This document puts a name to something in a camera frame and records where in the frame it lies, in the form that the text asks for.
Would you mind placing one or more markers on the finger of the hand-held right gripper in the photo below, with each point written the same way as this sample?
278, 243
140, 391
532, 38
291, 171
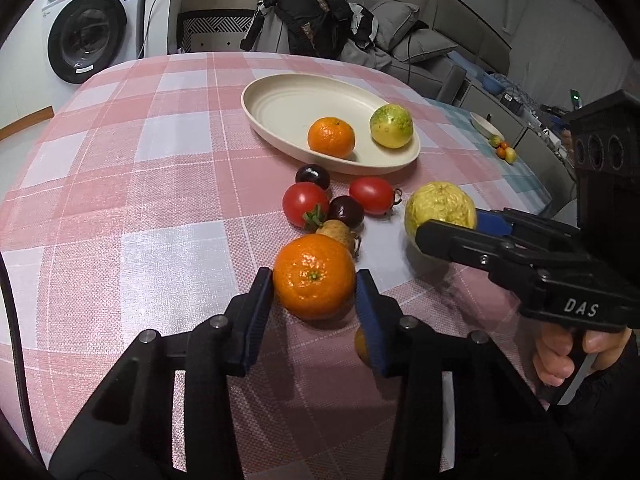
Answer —
492, 222
460, 240

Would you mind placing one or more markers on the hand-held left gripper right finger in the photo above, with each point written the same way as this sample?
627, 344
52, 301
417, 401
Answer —
370, 320

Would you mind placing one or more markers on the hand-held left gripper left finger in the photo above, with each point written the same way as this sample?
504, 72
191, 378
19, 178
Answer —
257, 310

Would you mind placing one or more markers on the wrinkled yellow guava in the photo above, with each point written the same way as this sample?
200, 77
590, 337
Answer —
440, 205

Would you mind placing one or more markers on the large orange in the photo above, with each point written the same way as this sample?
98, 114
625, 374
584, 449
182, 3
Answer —
312, 275

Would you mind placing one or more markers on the brown longan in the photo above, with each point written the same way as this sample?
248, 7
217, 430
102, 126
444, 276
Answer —
335, 232

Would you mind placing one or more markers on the oval red tomato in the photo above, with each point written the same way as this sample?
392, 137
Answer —
370, 195

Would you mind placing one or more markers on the dark red cherry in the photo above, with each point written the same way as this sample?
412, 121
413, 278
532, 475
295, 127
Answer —
346, 211
312, 176

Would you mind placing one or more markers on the red tomato with green calyx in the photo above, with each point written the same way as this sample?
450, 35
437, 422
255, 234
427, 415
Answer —
302, 202

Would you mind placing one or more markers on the cream oval plate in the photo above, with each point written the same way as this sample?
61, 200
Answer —
285, 105

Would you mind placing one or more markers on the person's right forearm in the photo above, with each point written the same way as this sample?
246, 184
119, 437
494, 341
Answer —
610, 410

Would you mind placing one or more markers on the person's right hand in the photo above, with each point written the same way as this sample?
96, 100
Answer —
552, 355

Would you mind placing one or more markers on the teal plaid tablecloth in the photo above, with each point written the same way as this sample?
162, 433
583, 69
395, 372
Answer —
520, 180

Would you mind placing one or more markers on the tiny red yellow fruit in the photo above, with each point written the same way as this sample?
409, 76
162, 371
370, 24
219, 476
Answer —
510, 156

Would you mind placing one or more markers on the tiny orange fruit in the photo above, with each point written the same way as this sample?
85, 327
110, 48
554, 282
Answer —
502, 148

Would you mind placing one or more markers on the tiny green red fruit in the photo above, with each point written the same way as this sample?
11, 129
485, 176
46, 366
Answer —
495, 140

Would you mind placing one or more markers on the grey low cabinet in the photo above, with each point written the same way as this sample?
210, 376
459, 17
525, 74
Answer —
525, 130

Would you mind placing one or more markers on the small cream bowl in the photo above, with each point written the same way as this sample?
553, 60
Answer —
484, 124

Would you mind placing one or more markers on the smooth green yellow guava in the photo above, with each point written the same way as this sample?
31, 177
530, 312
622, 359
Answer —
391, 126

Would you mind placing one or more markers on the blue basin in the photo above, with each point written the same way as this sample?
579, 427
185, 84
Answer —
492, 83

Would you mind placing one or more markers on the pink plaid tablecloth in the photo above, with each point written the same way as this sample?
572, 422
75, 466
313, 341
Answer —
150, 185

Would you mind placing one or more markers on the small orange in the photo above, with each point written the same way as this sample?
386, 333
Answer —
330, 137

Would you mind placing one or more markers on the grey flat pillow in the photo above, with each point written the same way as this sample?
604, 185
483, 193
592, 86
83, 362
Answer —
425, 45

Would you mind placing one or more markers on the grey sofa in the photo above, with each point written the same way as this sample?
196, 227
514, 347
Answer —
450, 35

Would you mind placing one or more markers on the grey square pillow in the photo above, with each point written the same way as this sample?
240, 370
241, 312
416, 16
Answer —
397, 22

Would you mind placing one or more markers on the black jacket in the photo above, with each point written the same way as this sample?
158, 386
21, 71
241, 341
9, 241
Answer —
315, 15

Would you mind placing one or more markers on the grey chair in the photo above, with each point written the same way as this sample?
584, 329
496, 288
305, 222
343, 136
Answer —
270, 35

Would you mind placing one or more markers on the black white patterned bin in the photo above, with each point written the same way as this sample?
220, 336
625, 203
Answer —
215, 30

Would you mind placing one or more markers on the white washing machine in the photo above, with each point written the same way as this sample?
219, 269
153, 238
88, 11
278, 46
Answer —
85, 35

